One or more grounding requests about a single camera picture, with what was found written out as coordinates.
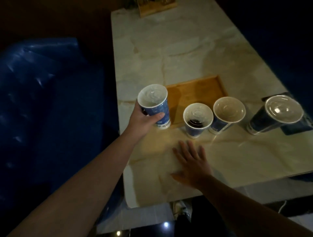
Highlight flat wooden tray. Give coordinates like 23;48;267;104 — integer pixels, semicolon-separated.
164;75;228;129

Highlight dark blue lidded cup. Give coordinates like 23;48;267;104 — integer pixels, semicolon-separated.
246;95;304;135

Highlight wooden box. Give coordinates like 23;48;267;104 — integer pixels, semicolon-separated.
137;0;178;18

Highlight person's right hand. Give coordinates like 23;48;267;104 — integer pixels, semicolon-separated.
170;140;215;190

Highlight blue cup with dark drink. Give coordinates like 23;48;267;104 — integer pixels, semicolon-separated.
183;103;214;139

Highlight person's dark trouser leg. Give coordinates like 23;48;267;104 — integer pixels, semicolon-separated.
174;195;236;237

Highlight empty blue paper cup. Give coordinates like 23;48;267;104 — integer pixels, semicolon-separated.
209;96;246;135

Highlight person's left hand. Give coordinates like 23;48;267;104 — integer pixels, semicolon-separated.
124;99;166;137

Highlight blue leather sofa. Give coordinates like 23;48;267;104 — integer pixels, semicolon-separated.
0;37;124;227

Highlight white shoe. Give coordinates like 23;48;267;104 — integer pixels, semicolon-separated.
172;200;192;222

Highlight person's left forearm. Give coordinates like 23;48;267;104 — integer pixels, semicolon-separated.
7;130;138;237

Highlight dark blue sofa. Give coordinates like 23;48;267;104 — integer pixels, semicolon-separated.
215;0;313;116

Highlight person's right forearm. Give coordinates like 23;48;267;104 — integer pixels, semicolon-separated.
196;171;313;237

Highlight blue lidded paper cup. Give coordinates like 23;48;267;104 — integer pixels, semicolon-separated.
137;84;171;129

